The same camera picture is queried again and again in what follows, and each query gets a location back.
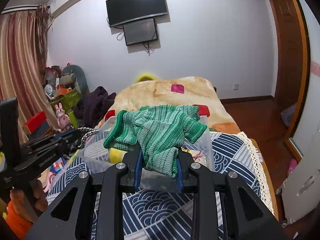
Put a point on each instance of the brown wooden door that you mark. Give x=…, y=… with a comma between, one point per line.
x=293, y=58

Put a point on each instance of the red box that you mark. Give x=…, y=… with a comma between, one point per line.
x=34, y=122

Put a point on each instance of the small black wall monitor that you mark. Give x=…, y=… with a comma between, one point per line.
x=141, y=31

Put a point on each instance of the green cardboard box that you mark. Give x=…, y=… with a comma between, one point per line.
x=69, y=101

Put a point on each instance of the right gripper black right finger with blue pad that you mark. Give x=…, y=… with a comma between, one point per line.
x=244, y=215

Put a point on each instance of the green knitted doll sweater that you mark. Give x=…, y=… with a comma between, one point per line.
x=164, y=122

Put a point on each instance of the dark purple garment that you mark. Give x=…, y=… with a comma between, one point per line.
x=91, y=109

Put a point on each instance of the pink bunny plush toy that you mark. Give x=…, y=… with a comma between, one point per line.
x=63, y=119

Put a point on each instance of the large black wall television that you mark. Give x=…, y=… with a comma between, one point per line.
x=123, y=11

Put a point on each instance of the yellow patterned fabric item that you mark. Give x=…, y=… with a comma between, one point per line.
x=197, y=156

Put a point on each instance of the striped brown curtain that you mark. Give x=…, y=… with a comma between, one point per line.
x=23, y=59

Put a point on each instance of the clear plastic storage bin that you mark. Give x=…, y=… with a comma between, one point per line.
x=158, y=171

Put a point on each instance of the green dinosaur plush toy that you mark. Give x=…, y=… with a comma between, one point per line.
x=73, y=75

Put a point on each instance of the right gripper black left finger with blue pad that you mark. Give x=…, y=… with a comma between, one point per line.
x=70, y=214

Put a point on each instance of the beige plush blanket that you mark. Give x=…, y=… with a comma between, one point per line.
x=190, y=90

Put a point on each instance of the yellow green plush behind bed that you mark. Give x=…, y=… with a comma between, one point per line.
x=145, y=77

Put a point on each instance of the left hand orange sleeve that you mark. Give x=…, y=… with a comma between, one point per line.
x=29, y=205

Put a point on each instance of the yellow round plush toy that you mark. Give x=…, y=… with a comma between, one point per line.
x=115, y=155

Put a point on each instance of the white folded panel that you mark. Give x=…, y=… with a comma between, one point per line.
x=300, y=191

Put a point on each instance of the white wall socket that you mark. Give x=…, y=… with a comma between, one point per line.
x=236, y=86

